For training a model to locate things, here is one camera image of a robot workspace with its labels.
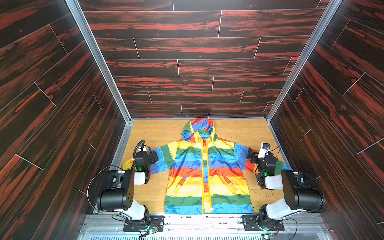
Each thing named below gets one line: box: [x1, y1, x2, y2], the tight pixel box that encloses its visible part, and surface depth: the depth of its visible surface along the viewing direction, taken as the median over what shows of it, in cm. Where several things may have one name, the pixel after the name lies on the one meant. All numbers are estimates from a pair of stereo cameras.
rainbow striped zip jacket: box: [122, 118, 293, 214], surface depth 92 cm
